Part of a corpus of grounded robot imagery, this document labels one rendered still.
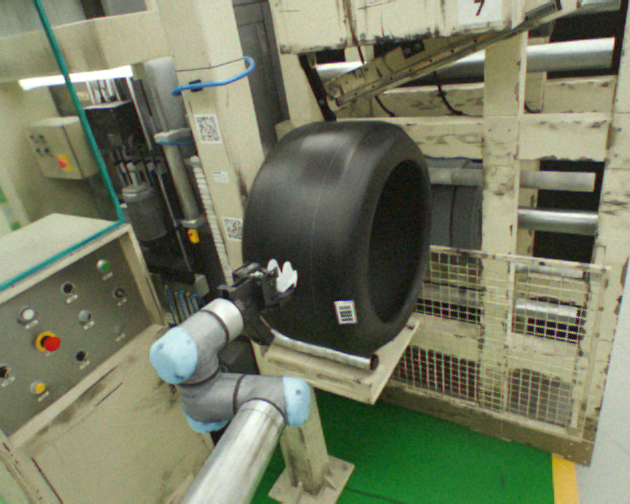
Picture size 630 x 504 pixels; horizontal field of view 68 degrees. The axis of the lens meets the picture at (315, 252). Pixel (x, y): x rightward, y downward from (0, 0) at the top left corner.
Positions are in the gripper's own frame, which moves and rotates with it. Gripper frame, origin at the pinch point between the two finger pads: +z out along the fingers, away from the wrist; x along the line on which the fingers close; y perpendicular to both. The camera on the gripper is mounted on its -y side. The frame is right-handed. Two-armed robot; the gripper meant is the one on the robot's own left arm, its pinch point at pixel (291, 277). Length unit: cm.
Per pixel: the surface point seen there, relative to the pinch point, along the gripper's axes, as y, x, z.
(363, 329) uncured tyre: -14.9, -12.2, 7.9
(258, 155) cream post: 18.2, 28.4, 30.2
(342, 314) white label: -8.5, -10.1, 2.8
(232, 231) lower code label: -2.2, 35.6, 22.2
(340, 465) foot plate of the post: -120, 26, 51
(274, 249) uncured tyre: 4.9, 5.2, 2.1
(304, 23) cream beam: 50, 17, 43
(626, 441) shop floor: -115, -76, 109
